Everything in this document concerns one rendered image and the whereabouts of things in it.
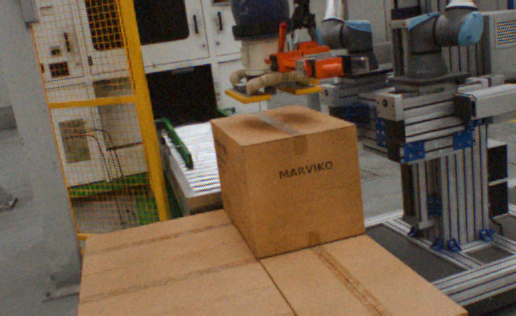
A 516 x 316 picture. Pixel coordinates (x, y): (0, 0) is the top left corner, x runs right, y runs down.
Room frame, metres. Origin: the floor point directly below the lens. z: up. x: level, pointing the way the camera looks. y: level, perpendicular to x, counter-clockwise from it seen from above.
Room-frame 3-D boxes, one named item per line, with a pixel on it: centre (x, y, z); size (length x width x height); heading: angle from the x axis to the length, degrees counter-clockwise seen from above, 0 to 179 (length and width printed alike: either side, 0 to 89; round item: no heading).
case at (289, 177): (2.06, -0.07, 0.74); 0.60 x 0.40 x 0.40; 13
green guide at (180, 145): (3.84, 0.62, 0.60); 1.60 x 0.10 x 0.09; 13
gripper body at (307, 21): (2.39, -0.26, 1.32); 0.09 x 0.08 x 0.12; 13
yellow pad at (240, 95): (2.04, 0.02, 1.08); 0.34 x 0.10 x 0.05; 13
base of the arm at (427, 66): (2.09, -0.68, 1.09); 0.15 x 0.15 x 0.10
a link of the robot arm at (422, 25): (2.08, -0.68, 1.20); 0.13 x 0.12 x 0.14; 44
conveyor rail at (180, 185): (3.48, 0.60, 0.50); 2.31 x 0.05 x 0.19; 13
